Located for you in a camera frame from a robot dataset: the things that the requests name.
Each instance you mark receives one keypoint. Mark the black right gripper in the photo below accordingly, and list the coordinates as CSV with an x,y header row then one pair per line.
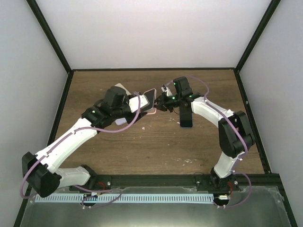
x,y
161,101

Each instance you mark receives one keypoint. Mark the pink phone case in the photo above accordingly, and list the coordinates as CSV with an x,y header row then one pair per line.
x,y
152,111

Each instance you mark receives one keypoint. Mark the blue smartphone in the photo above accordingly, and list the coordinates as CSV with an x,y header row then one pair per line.
x,y
185,116

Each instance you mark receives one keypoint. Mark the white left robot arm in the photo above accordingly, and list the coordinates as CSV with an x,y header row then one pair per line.
x,y
42,170

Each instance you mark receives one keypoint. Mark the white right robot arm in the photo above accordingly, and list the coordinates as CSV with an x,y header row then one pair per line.
x,y
234,130

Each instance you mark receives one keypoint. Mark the lavender phone case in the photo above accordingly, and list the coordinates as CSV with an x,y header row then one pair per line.
x,y
121,121

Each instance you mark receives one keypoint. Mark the cream phone case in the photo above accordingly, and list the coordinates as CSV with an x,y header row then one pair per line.
x,y
121,86

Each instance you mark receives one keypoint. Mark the light blue slotted strip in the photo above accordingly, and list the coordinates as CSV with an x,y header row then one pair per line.
x,y
127,198

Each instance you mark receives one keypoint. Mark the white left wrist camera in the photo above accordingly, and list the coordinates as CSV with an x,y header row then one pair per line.
x,y
138,102

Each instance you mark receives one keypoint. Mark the black frame rail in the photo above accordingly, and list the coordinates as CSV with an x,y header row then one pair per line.
x,y
203,182

